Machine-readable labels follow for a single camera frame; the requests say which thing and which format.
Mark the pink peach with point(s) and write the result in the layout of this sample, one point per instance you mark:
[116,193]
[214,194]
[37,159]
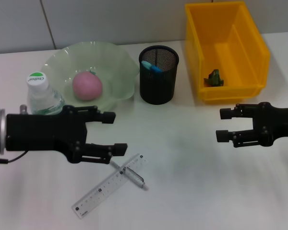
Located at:
[86,86]

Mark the transparent plastic ruler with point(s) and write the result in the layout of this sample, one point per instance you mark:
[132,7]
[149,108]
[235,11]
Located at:
[98,191]

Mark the yellow plastic bin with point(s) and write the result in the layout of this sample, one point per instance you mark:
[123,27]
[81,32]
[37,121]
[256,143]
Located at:
[230,48]

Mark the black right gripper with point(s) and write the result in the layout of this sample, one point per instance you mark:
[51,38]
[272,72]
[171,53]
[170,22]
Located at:
[278,122]

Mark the grey pen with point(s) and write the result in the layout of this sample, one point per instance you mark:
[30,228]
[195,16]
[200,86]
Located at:
[134,177]

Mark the clear green-label water bottle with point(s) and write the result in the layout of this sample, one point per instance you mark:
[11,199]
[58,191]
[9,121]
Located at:
[42,95]

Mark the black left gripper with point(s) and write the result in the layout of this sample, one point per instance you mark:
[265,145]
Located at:
[43,131]

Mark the black mesh pen holder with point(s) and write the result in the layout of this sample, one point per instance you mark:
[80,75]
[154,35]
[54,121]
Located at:
[156,88]

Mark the green wavy glass fruit plate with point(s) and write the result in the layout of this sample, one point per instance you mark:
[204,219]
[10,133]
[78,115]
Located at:
[115,72]

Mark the blue scissors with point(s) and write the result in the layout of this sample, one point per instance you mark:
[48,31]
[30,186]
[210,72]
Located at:
[153,68]

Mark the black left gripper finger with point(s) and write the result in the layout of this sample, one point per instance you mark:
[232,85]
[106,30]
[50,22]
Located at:
[120,149]

